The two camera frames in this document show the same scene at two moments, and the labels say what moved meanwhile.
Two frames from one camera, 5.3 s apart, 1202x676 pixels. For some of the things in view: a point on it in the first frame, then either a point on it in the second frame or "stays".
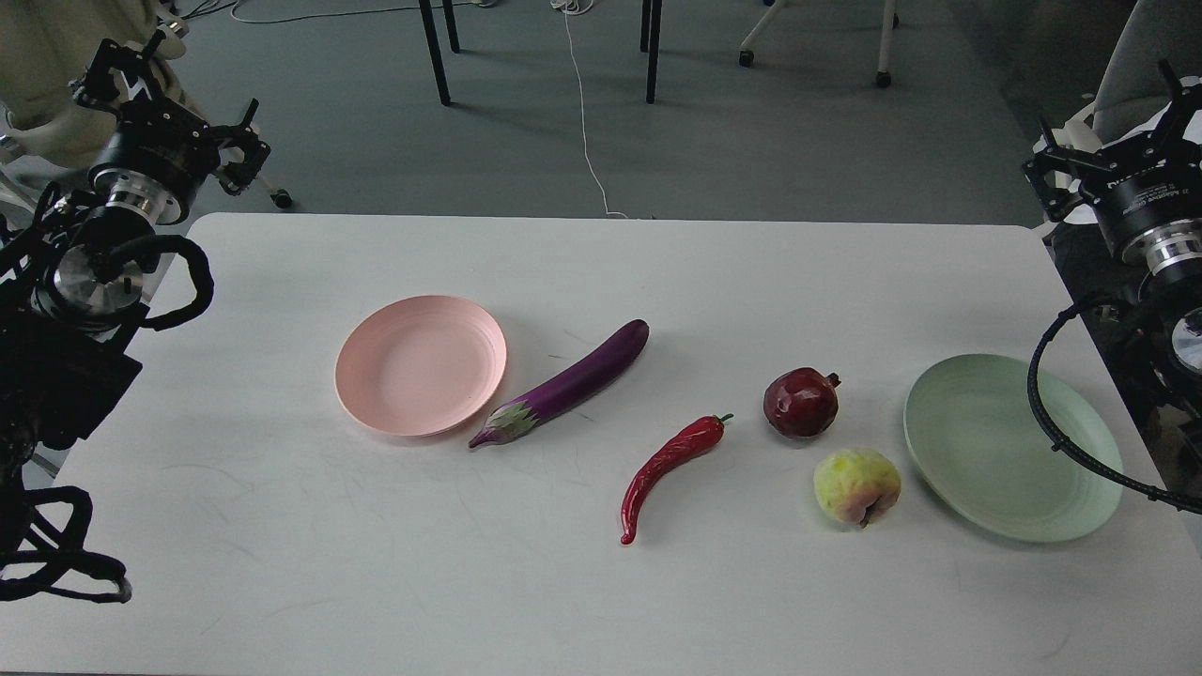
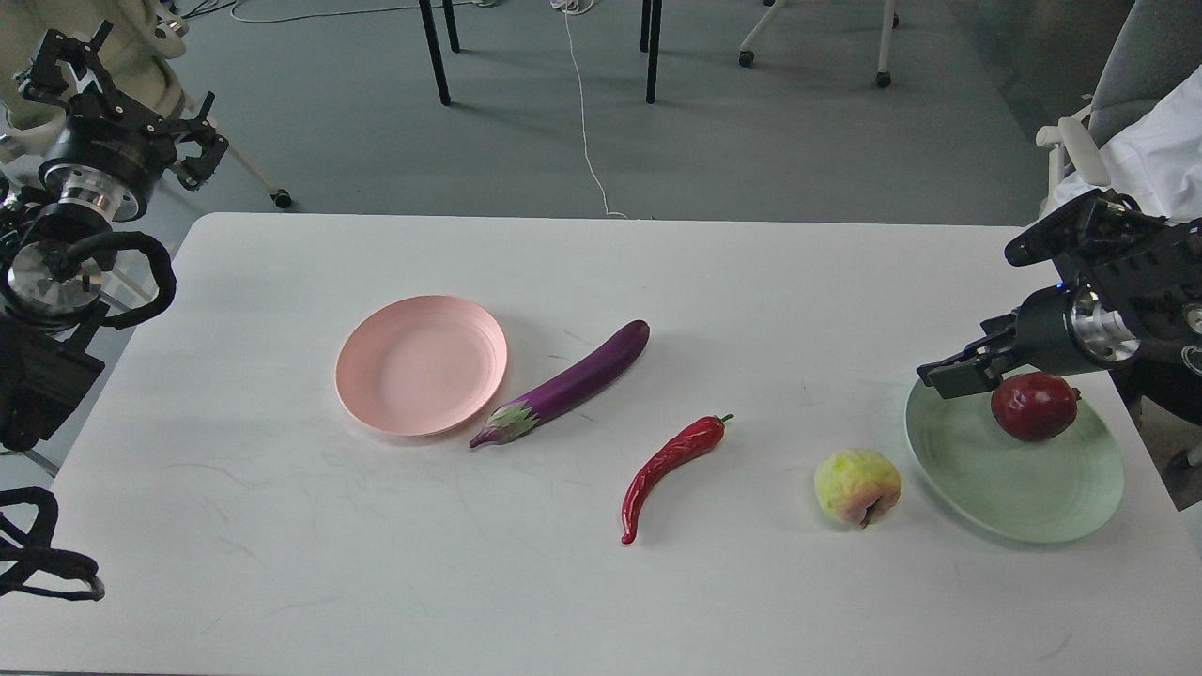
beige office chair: [46, 47] stays
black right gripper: [1151, 212] -> [1055, 330]
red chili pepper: [697, 436] stays
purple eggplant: [511, 419] stays
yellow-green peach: [856, 485] stays
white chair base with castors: [889, 21] stays
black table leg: [650, 42] stays
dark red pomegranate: [801, 402] -> [1035, 406]
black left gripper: [161, 156] -> [110, 148]
